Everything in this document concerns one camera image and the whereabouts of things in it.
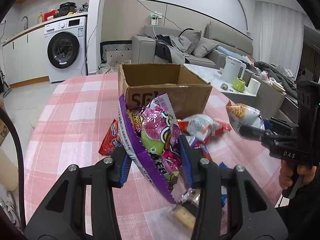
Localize white electric kettle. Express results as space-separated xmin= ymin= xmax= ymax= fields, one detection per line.
xmin=221 ymin=56 xmax=246 ymax=83

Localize black pressure cooker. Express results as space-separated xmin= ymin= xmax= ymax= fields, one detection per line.
xmin=59 ymin=2 xmax=76 ymax=16

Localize white washing machine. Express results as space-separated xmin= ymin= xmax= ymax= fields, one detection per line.
xmin=44 ymin=16 xmax=88 ymax=83

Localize red chips bag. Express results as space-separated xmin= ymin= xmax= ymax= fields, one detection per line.
xmin=98 ymin=120 xmax=122 ymax=155

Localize white kitchen cabinet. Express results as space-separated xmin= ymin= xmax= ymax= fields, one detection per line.
xmin=3 ymin=28 xmax=48 ymax=85

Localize cracker packet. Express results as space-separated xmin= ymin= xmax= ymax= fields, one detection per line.
xmin=172 ymin=189 xmax=201 ymax=230

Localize crumpled beige cloth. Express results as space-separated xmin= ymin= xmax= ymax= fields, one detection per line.
xmin=97 ymin=60 xmax=132 ymax=74

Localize wall socket with plugs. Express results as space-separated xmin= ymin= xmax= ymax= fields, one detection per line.
xmin=150 ymin=12 xmax=162 ymax=25

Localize grey cushion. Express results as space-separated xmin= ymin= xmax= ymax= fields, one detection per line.
xmin=191 ymin=37 xmax=219 ymax=58

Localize green mug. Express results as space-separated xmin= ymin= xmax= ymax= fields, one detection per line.
xmin=233 ymin=78 xmax=246 ymax=93

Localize white red snack bag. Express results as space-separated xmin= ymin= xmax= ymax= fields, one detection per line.
xmin=177 ymin=114 xmax=232 ymax=145

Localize white curtain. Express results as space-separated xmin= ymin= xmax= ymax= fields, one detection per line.
xmin=252 ymin=2 xmax=304 ymax=77

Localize yellow oil bottle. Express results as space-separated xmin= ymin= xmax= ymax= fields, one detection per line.
xmin=37 ymin=12 xmax=43 ymax=24

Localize brown cardboard box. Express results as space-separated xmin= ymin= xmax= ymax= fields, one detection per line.
xmin=118 ymin=63 xmax=212 ymax=119

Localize black white patterned rug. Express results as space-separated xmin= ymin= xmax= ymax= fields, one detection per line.
xmin=100 ymin=40 xmax=132 ymax=64

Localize white paper roll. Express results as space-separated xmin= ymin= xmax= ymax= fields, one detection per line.
xmin=247 ymin=78 xmax=260 ymax=95

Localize white marble coffee table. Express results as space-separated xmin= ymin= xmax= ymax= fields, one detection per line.
xmin=184 ymin=63 xmax=257 ymax=97

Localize white orange noodle snack bag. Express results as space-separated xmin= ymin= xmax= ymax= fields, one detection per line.
xmin=226 ymin=101 xmax=265 ymax=137

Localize dark grey jacket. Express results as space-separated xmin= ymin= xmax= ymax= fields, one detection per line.
xmin=155 ymin=35 xmax=191 ymax=64

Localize person's right hand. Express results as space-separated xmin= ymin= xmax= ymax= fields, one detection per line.
xmin=278 ymin=159 xmax=317 ymax=190

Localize purple snack bag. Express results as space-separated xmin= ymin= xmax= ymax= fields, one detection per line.
xmin=118 ymin=93 xmax=182 ymax=204

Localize grey sofa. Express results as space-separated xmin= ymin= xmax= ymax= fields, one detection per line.
xmin=131 ymin=21 xmax=253 ymax=69

